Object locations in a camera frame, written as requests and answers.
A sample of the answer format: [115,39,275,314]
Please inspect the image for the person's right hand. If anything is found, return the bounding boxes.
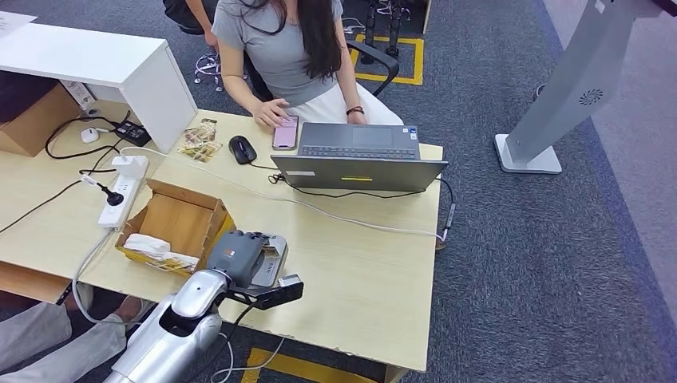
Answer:
[251,98,291,129]

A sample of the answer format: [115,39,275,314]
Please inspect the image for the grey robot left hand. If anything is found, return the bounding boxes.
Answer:
[206,230,281,289]

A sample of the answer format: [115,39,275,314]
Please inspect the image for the colourful card stack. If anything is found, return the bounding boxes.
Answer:
[176,140,224,164]
[183,118,219,144]

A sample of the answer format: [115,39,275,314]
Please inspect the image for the background person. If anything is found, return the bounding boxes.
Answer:
[160,0,220,49]

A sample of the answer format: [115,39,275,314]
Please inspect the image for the person's legs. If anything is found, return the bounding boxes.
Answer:
[0,295,154,383]

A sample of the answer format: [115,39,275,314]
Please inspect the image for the pink smartphone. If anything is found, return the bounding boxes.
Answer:
[271,114,300,152]

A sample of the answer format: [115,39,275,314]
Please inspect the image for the black computer mouse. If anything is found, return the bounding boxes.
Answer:
[228,135,259,165]

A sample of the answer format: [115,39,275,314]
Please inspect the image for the grey laptop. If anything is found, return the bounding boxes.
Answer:
[269,122,449,193]

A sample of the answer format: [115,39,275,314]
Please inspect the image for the yellow open cardboard box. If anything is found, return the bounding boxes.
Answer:
[113,178,237,278]

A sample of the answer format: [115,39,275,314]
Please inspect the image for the black office chair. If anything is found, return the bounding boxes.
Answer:
[243,39,400,107]

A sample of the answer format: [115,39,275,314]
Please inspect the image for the white crumpled cloth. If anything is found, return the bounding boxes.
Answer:
[122,233,201,270]

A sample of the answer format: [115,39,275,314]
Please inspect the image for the white power strip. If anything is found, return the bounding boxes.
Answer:
[97,174,141,232]

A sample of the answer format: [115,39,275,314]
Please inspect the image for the dark usb adapter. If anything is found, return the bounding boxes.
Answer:
[441,203,457,243]

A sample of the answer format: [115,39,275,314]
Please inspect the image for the black power plug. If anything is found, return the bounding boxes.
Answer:
[80,176,125,207]

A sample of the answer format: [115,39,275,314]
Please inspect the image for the white charger plug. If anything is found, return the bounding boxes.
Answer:
[111,155,150,180]

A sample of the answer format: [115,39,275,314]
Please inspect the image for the black power adapter brick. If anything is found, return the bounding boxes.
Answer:
[113,120,152,148]

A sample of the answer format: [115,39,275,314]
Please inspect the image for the white labelled packet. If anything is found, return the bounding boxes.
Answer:
[59,79,97,111]

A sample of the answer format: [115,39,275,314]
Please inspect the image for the white cabinet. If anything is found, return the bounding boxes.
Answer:
[0,11,200,155]

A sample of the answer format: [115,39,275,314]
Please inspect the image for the grey kiosk stand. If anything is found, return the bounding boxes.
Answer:
[493,0,677,175]

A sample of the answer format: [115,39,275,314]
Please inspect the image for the brown cardboard box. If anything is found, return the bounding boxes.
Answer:
[0,81,83,158]

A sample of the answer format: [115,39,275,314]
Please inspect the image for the white paper sheet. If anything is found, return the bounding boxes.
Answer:
[0,11,38,39]

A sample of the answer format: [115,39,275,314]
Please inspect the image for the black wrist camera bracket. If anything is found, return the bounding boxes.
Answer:
[227,274,305,311]

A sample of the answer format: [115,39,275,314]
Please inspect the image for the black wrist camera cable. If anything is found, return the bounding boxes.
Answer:
[184,303,260,383]

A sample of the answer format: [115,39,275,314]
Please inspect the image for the black laptop cable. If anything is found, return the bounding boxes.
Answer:
[248,164,456,208]

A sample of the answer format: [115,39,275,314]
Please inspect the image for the thin white desk cable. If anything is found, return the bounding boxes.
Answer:
[118,147,445,243]

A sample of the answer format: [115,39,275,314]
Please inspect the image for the white power strip cable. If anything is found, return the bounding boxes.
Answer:
[71,231,284,383]

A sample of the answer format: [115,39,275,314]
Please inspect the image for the black plug cable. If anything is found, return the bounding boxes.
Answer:
[0,168,117,235]

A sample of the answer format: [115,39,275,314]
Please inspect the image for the black looped cable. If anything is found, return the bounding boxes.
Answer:
[44,109,133,160]

